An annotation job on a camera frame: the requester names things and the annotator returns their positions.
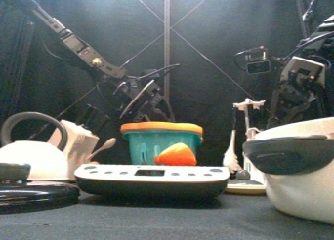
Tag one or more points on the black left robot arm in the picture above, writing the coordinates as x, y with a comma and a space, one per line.
79, 46

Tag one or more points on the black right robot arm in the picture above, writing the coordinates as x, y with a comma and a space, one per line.
322, 35

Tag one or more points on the orange toy carrot piece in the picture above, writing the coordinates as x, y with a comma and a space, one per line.
177, 155

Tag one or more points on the white utensil stand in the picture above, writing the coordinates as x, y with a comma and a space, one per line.
248, 127

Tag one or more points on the white toy ladle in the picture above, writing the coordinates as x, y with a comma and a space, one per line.
252, 130

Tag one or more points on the teal basket with orange rim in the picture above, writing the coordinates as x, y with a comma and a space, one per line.
150, 143

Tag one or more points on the white toy spatula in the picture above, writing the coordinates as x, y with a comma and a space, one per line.
231, 152

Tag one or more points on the beige toy spoon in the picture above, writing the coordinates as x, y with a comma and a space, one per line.
102, 147

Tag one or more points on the white toy knife block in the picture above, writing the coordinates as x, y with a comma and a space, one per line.
75, 146

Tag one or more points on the white black kitchen scale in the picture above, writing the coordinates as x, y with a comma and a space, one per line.
153, 182

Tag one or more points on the black pot lid with knob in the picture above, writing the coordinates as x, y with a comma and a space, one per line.
30, 191

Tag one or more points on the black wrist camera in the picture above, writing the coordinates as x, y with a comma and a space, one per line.
257, 64

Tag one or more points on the grey vertical frame pole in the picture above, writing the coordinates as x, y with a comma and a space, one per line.
166, 39

